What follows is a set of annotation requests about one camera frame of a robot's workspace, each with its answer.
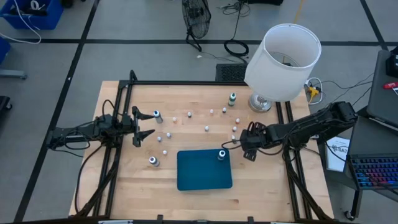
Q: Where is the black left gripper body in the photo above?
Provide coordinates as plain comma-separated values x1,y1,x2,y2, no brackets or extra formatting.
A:
121,105,141,148

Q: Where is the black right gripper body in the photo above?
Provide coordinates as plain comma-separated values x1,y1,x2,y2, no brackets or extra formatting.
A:
239,128,265,151

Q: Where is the blue plastic bin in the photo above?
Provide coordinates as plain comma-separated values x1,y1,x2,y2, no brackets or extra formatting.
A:
176,148,233,192

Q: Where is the black perforated box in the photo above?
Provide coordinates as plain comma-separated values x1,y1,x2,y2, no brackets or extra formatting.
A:
215,63,249,83

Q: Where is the white lamp shade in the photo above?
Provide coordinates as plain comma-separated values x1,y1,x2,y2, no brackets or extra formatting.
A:
244,23,323,113

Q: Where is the yellow plug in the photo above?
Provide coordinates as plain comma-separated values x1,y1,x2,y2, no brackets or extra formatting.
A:
307,86,321,103

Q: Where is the white printed paper sheet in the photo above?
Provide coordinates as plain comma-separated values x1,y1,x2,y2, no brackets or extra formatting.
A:
325,136,351,173

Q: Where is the black floor fan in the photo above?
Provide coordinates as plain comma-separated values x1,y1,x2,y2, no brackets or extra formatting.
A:
182,0,212,52

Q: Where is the dark rolling desk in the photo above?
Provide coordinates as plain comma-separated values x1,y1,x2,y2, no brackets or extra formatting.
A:
341,116,398,222

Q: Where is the backlit rainbow keyboard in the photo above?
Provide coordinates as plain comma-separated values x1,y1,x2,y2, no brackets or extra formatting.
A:
349,155,398,190

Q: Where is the grey closed laptop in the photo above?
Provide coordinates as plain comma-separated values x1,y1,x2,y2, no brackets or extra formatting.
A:
366,49,398,128

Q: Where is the grey metal bar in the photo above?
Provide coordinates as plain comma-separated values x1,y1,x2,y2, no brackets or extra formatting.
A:
0,68,28,80

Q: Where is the blue plastic crate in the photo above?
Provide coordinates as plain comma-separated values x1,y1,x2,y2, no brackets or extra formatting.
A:
0,0,65,30

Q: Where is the black device on laptop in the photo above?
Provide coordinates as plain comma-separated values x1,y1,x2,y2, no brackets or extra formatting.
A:
385,45,398,78

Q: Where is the blue bin edge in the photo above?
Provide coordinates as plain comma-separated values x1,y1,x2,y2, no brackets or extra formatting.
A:
0,37,12,65

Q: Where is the black aluminium table frame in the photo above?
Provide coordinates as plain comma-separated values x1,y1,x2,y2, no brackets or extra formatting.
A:
70,70,335,224

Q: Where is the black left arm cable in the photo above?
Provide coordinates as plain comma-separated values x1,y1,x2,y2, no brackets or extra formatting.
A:
101,99,125,121

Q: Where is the coiled black cable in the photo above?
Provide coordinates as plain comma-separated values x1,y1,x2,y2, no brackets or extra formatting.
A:
223,0,250,57

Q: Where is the white cable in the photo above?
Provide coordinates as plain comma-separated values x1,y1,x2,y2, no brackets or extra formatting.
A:
0,0,43,45

